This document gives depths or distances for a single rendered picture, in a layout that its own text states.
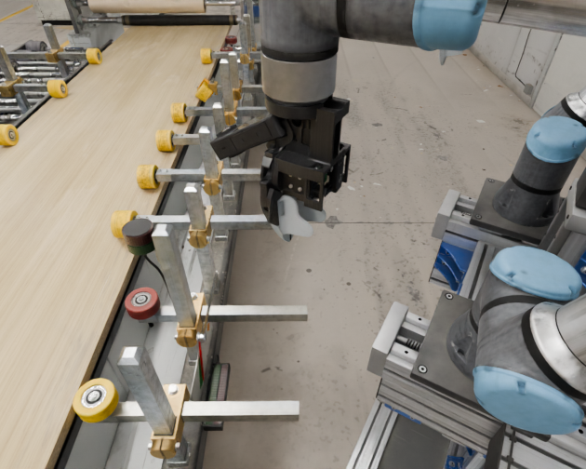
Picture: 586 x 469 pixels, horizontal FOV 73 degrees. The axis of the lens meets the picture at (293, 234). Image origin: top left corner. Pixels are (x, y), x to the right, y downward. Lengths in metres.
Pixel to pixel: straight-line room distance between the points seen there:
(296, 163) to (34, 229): 1.10
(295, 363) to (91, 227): 1.10
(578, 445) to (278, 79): 0.76
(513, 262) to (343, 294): 1.62
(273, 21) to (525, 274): 0.47
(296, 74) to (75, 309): 0.87
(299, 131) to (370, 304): 1.81
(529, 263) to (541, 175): 0.45
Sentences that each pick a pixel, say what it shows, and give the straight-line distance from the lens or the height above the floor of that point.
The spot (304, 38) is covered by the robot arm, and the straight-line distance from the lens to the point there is 0.39.
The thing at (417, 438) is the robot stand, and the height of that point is 0.21.
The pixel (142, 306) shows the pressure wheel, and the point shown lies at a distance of 1.05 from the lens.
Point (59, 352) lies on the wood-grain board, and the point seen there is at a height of 0.90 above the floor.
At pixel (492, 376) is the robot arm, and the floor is 1.24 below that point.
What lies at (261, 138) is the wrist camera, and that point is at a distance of 0.46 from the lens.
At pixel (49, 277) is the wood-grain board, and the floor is 0.90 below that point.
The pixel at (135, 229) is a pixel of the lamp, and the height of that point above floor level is 1.17.
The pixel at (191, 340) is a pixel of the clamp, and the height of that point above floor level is 0.85.
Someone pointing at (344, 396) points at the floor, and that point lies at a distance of 1.89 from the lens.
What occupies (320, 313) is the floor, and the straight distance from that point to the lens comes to 2.12.
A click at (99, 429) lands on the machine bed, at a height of 0.71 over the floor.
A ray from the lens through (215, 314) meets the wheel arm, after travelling 1.05.
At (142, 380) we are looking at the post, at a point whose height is 1.07.
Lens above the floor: 1.68
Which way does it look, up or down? 41 degrees down
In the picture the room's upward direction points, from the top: straight up
